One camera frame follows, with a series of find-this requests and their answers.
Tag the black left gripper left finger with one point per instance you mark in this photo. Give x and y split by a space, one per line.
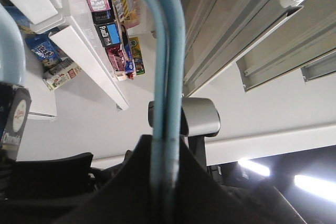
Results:
124 199

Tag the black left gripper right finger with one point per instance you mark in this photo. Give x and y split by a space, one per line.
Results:
199 199

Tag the blue Chocofello cookie box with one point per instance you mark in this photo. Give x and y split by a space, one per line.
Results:
15 105

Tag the light blue plastic basket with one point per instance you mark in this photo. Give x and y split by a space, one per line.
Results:
170 31

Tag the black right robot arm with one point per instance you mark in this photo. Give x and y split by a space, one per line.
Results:
62 183

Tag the white supermarket shelf unit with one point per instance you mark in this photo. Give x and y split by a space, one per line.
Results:
77 38

